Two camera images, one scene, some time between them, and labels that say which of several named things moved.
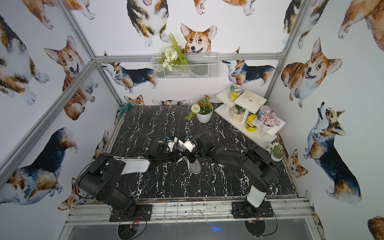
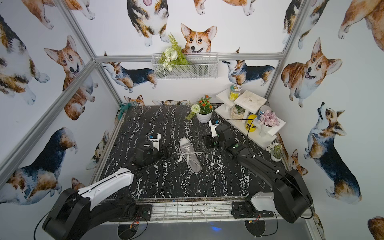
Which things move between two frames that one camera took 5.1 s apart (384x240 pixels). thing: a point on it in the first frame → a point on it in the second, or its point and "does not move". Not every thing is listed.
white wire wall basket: (203, 66) does not move
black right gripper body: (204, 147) → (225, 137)
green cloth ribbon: (123, 107) does not move
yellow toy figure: (249, 126) does not move
